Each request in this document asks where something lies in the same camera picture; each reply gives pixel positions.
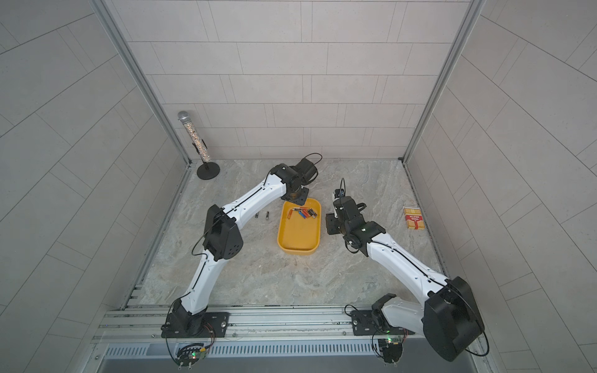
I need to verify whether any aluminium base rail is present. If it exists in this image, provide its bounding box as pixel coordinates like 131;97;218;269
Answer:
92;306;425;344

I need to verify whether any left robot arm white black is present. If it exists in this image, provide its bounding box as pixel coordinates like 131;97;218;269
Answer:
161;157;318;339

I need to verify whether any yellow red card pack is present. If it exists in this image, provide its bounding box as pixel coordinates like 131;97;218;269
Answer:
404;207;425;230

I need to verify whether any circuit board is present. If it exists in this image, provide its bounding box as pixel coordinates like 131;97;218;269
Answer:
176;343;208;370
377;339;404;365

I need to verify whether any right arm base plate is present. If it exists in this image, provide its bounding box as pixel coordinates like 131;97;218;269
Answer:
345;307;414;337

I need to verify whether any left circuit board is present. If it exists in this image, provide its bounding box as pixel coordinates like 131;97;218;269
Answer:
176;343;208;370

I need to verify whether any yellow plastic storage tray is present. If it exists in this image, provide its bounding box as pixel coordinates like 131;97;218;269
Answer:
277;198;322;256

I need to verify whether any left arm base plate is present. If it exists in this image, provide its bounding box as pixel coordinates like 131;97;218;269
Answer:
161;312;230;339

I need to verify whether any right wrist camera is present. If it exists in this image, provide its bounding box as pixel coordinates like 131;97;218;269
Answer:
333;187;346;210

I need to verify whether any microphone on black stand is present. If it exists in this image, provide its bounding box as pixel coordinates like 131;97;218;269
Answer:
177;111;220;180

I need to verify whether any right circuit board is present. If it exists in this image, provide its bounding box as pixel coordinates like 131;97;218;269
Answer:
377;339;404;365

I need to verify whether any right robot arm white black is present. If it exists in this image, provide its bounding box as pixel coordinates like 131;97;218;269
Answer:
326;188;487;361

